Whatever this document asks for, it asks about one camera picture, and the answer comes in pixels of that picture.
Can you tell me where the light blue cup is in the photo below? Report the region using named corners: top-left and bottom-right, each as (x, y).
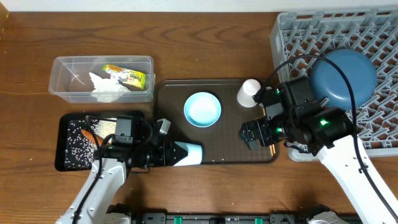
top-left (175, 142), bottom-right (203, 167)

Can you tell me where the light blue bowl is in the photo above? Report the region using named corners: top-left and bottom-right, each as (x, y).
top-left (183, 92), bottom-right (222, 128)

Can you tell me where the orange carrot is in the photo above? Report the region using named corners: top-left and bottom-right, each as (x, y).
top-left (81, 129), bottom-right (103, 145)

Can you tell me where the dark blue plate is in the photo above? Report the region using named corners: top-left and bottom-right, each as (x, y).
top-left (309, 49), bottom-right (377, 110)

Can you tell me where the yellow-green snack wrapper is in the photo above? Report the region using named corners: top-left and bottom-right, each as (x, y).
top-left (103, 64), bottom-right (146, 90)

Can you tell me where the white rice pile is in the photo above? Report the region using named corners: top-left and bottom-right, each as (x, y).
top-left (63, 118), bottom-right (116, 170)

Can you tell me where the white napkin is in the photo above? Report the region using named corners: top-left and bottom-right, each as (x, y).
top-left (89, 72), bottom-right (130, 103)

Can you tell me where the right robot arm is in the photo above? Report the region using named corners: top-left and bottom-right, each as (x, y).
top-left (239, 103), bottom-right (397, 223)

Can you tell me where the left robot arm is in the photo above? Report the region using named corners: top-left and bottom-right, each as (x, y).
top-left (57, 141), bottom-right (203, 223)

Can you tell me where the grey dishwasher rack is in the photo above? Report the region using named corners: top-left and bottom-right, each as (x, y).
top-left (270, 8), bottom-right (397, 157)

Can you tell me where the right wooden chopstick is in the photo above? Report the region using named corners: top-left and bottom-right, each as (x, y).
top-left (270, 144), bottom-right (275, 156)

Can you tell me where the brown serving tray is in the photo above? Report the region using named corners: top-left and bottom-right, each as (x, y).
top-left (154, 79), bottom-right (280, 165)

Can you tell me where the white cup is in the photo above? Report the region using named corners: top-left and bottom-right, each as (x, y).
top-left (237, 79), bottom-right (261, 108)

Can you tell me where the clear plastic bin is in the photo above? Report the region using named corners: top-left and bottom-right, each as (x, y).
top-left (49, 55), bottom-right (155, 103)

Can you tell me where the black plastic tray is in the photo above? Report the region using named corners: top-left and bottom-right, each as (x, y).
top-left (54, 111), bottom-right (147, 172)

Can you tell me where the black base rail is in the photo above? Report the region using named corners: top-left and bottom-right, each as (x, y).
top-left (108, 212), bottom-right (363, 224)

